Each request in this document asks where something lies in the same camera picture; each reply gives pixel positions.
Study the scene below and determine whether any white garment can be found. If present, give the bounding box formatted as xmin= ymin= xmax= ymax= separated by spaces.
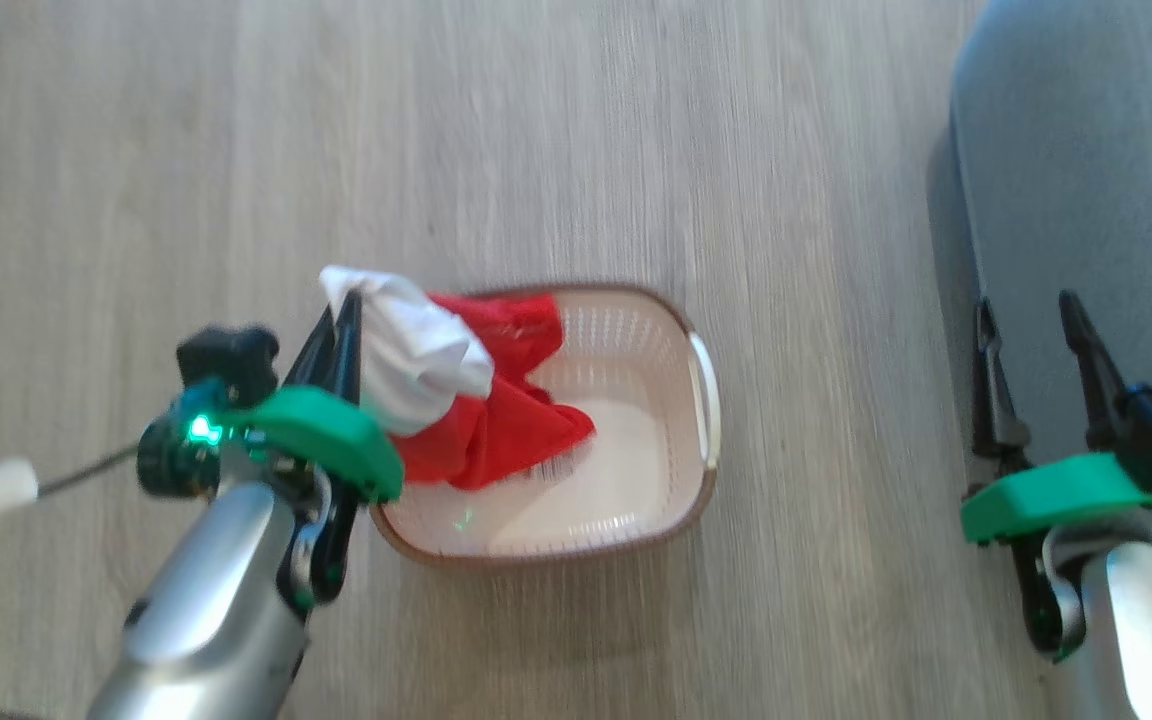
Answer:
xmin=319 ymin=265 xmax=495 ymax=438

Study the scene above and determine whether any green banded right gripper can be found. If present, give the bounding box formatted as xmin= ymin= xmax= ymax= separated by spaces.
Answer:
xmin=958 ymin=290 xmax=1152 ymax=661

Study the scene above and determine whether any red garment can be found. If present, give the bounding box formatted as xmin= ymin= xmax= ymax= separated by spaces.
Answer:
xmin=391 ymin=293 xmax=597 ymax=491

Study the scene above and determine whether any grey and yellow sofa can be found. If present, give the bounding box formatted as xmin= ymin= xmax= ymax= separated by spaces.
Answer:
xmin=946 ymin=0 xmax=1152 ymax=471

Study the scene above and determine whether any beige perforated plastic laundry basket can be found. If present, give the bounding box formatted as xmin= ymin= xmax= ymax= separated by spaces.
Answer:
xmin=368 ymin=283 xmax=722 ymax=571

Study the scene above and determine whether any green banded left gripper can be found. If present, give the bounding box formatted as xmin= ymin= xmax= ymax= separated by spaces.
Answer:
xmin=236 ymin=290 xmax=404 ymax=611

